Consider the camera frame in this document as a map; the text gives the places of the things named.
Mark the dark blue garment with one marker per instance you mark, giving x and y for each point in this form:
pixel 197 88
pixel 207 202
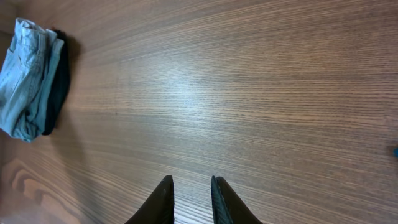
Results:
pixel 395 151

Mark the folded black garment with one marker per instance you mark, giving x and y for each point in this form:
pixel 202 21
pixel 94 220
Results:
pixel 60 87

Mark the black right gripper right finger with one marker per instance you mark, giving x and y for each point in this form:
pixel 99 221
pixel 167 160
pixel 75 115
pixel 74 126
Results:
pixel 227 206

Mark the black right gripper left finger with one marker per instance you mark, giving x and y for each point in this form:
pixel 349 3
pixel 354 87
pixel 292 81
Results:
pixel 159 206

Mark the light blue denim shorts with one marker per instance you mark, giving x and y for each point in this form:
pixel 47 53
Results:
pixel 27 76

